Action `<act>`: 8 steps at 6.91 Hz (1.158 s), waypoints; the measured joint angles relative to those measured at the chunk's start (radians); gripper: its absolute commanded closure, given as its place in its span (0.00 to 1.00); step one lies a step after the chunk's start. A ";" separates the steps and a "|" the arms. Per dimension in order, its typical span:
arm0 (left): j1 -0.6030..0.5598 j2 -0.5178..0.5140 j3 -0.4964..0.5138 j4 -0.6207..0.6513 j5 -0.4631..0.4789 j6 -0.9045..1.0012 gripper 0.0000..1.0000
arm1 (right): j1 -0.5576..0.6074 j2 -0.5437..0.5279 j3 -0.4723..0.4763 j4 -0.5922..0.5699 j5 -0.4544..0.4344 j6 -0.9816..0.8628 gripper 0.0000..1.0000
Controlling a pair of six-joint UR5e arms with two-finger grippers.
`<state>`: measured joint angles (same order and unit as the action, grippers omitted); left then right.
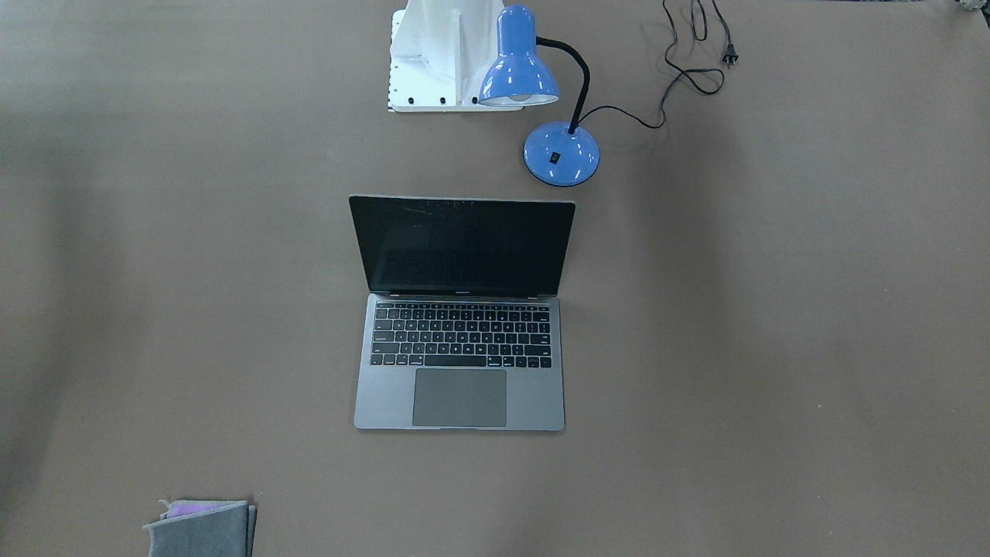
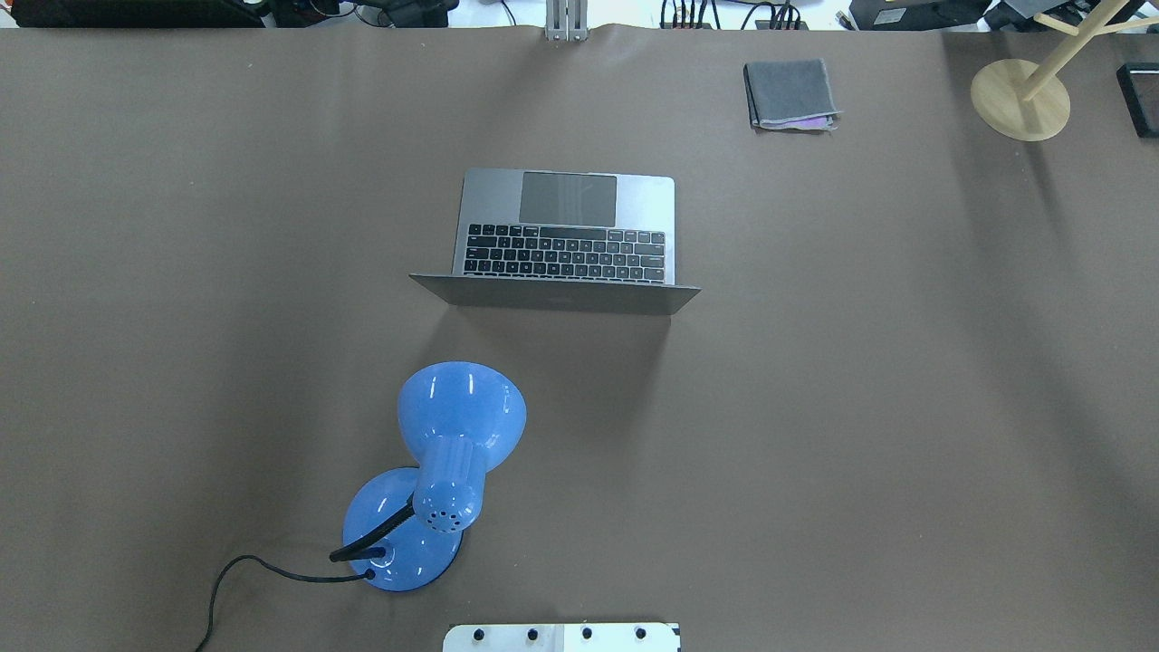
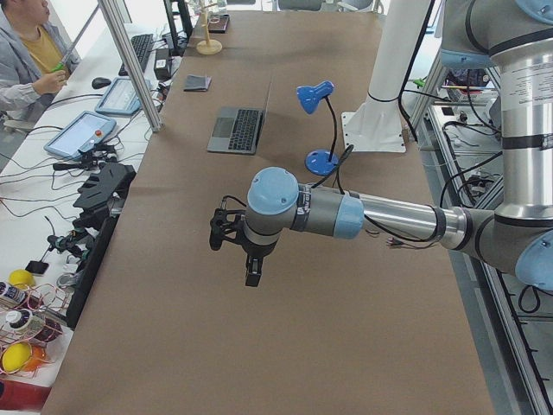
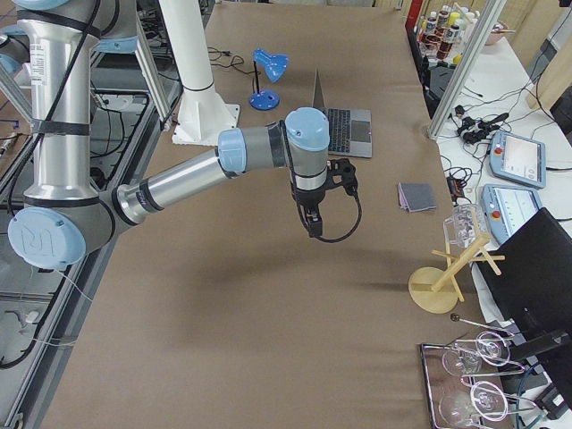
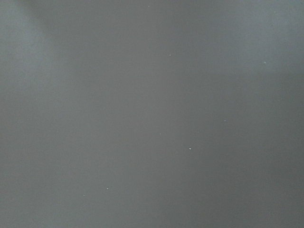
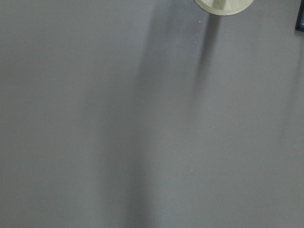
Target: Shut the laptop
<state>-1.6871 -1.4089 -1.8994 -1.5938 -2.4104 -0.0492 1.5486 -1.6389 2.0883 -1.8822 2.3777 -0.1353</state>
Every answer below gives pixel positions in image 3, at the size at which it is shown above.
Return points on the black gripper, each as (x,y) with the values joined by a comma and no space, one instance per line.
(251,251)

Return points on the grey laptop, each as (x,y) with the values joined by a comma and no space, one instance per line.
(237,129)

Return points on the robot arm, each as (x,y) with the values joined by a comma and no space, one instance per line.
(516,236)

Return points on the blue desk lamp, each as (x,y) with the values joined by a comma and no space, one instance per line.
(322,159)

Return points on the black plastic rack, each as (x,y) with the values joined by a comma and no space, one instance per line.
(95,198)

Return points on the folded grey cloth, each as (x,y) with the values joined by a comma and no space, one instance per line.
(197,83)

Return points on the far teach pendant tablet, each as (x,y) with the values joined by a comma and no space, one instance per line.
(120,99)

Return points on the teach pendant tablet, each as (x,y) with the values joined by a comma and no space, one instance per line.
(120,99)
(80,136)

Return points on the near teach pendant tablet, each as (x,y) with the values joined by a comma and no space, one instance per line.
(80,136)

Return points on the black power adapter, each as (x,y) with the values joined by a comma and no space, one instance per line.
(163,64)

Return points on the wooden mug tree stand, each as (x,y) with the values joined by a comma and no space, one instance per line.
(208,46)

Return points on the yellow ball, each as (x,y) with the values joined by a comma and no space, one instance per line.
(21,278)

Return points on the black computer mouse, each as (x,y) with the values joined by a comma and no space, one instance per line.
(100,82)

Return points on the black keyboard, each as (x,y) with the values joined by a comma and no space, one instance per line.
(142,46)

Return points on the yellow lemon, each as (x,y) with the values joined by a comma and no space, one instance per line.
(17,358)

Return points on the seated person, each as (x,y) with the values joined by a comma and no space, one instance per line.
(31,49)

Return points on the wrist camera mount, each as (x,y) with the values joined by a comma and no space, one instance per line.
(227,224)

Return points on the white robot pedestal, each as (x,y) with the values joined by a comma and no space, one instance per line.
(377,124)

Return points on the copper wire basket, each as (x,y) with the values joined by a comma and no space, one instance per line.
(36,316)

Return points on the aluminium frame post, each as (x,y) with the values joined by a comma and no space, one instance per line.
(115,23)

